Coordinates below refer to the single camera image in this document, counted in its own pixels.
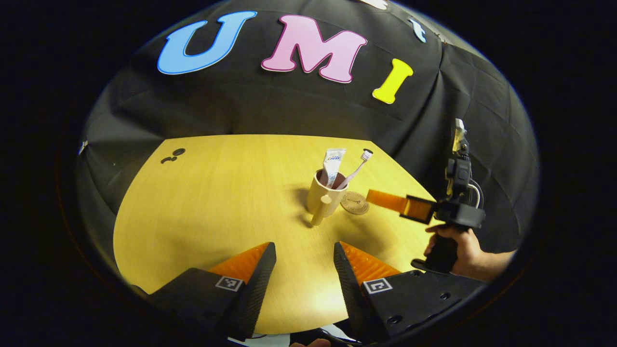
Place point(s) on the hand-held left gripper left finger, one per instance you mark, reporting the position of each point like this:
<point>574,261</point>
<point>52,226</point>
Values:
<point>255,289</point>

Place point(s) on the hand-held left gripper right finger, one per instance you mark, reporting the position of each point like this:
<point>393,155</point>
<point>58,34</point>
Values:
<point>352,289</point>

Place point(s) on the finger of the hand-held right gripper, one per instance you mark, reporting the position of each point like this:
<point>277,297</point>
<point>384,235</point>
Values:
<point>385,198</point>

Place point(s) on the round brown coaster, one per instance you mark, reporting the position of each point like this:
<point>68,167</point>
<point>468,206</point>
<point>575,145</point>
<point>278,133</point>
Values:
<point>355,204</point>

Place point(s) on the white toothbrush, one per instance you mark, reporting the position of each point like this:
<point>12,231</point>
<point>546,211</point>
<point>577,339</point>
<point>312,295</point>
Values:
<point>354,171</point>

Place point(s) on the white toothpaste tube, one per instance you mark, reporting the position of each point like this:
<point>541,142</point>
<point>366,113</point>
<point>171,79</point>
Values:
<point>333,166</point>

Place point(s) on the wooden desktop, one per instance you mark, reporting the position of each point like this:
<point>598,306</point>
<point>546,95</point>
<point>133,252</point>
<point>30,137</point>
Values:
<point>217,217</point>

